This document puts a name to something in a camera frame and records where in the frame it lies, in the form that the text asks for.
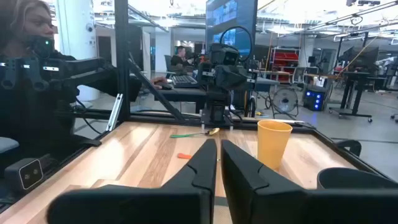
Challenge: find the dark desk monitor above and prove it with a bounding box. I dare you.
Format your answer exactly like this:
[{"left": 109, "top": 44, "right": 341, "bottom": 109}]
[{"left": 338, "top": 46, "right": 379, "bottom": 73}]

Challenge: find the person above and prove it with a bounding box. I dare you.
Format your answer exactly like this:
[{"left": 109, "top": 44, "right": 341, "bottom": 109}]
[
  {"left": 0, "top": 0, "right": 169, "bottom": 156},
  {"left": 170, "top": 45, "right": 192, "bottom": 67}
]

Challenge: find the black curved clamp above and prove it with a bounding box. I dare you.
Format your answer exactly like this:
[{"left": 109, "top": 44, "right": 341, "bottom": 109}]
[{"left": 335, "top": 139, "right": 363, "bottom": 158}]

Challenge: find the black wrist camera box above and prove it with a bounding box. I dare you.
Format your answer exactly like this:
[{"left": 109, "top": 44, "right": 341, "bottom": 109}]
[{"left": 210, "top": 43, "right": 240, "bottom": 66}]

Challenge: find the white round pillar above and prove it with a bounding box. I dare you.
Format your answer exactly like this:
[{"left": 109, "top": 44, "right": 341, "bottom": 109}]
[{"left": 55, "top": 0, "right": 101, "bottom": 102}]

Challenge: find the grey-bordered baking mat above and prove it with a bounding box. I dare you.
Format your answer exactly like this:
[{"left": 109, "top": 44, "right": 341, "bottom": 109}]
[{"left": 213, "top": 195, "right": 233, "bottom": 224}]

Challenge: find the black bowl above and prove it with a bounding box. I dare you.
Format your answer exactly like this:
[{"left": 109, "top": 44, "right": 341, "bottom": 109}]
[{"left": 317, "top": 167, "right": 398, "bottom": 190}]

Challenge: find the round floor fan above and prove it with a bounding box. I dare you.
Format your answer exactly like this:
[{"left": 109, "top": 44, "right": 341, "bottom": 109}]
[{"left": 271, "top": 86, "right": 300, "bottom": 118}]

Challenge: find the black box with blue lights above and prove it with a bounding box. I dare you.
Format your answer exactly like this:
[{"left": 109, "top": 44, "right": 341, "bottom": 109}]
[{"left": 303, "top": 86, "right": 326, "bottom": 111}]

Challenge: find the black table-level camera box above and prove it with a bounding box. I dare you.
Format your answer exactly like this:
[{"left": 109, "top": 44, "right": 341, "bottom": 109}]
[{"left": 4, "top": 157, "right": 52, "bottom": 192}]

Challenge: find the red storage shelf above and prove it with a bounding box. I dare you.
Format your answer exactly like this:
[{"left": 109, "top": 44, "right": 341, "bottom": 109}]
[{"left": 269, "top": 46, "right": 301, "bottom": 83}]

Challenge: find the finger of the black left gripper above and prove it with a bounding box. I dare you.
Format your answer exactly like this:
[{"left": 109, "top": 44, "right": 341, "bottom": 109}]
[
  {"left": 231, "top": 67, "right": 249, "bottom": 91},
  {"left": 215, "top": 66, "right": 233, "bottom": 90}
]

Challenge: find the black keyboard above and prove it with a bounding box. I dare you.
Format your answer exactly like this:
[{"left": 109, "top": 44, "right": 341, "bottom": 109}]
[{"left": 172, "top": 74, "right": 198, "bottom": 88}]

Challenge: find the large display screen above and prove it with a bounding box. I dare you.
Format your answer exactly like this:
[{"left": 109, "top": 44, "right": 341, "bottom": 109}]
[{"left": 205, "top": 0, "right": 258, "bottom": 57}]

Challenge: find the black standing desk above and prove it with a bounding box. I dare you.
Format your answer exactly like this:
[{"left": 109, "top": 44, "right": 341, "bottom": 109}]
[{"left": 328, "top": 71, "right": 388, "bottom": 123}]

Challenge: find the black aluminium table frame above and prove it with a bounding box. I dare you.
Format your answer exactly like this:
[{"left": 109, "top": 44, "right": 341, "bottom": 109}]
[{"left": 0, "top": 0, "right": 392, "bottom": 215}]

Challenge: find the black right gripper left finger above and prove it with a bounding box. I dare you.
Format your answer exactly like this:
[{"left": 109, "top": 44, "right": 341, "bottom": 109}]
[{"left": 46, "top": 139, "right": 218, "bottom": 224}]

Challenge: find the black office desk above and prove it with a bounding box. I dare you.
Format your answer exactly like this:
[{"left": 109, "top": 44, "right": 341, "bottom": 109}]
[{"left": 154, "top": 86, "right": 206, "bottom": 113}]

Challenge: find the yellow plastic cup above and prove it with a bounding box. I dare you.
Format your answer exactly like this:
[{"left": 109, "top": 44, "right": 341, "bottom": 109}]
[{"left": 257, "top": 120, "right": 293, "bottom": 170}]

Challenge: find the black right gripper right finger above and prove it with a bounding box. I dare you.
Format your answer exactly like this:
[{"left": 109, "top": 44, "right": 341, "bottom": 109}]
[{"left": 220, "top": 139, "right": 398, "bottom": 224}]

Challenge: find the silver metal bracket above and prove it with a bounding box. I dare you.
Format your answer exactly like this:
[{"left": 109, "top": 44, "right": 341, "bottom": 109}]
[{"left": 105, "top": 93, "right": 124, "bottom": 132}]

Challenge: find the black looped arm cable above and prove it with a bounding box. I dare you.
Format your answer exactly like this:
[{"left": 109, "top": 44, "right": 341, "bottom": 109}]
[{"left": 219, "top": 26, "right": 254, "bottom": 62}]

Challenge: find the green-handled gold spoon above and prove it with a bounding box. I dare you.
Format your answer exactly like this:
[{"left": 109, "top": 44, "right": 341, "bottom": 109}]
[{"left": 170, "top": 128, "right": 220, "bottom": 139}]

